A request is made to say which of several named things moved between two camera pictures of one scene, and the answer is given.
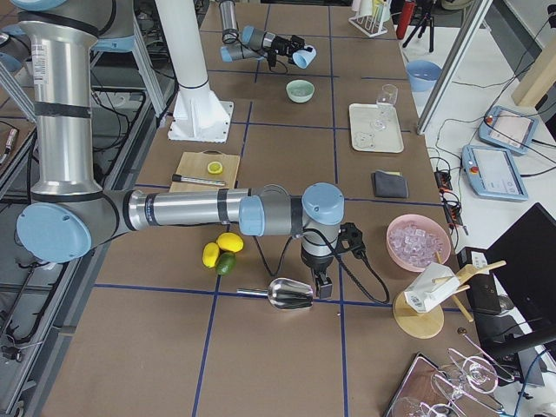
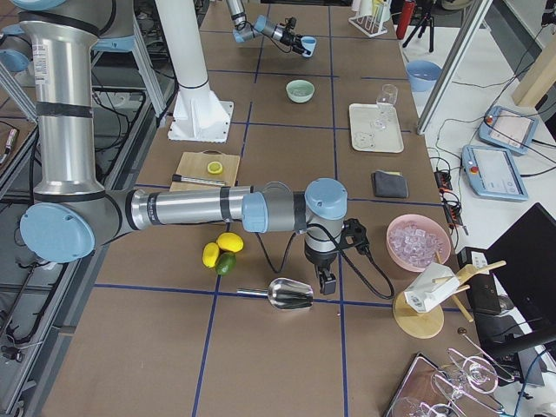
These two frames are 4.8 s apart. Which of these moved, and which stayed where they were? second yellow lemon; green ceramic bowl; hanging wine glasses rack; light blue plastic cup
Moved: light blue plastic cup
Stayed: hanging wine glasses rack; green ceramic bowl; second yellow lemon
